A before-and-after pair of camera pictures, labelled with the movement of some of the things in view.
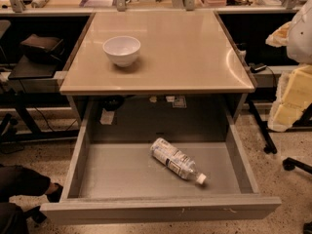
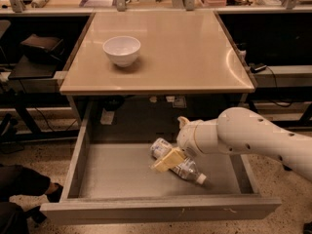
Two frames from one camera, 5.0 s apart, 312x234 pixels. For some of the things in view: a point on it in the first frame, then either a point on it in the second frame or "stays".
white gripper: (300, 38) → (186, 137)
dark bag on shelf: (43, 48) stays
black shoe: (54, 192) stays
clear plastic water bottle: (176, 160) stays
